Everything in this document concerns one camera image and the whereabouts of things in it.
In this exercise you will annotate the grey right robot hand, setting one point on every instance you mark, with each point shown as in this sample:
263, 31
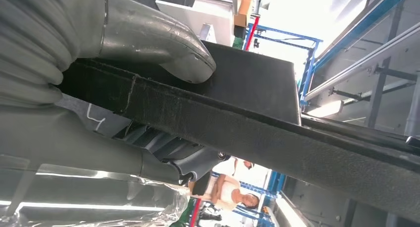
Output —
147, 31

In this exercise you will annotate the white flat board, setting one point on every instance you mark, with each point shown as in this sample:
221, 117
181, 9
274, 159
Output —
203, 22

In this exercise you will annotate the brown cardboard box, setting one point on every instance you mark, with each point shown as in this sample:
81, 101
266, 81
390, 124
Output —
244, 12

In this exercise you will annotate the red barrier belt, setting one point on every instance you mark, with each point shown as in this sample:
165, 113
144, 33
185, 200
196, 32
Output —
251, 35

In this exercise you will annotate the person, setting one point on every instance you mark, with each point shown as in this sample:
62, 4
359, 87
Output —
226, 189
247, 164

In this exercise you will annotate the grey metal workbench frame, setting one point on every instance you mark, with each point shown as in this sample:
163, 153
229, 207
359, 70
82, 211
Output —
361, 63

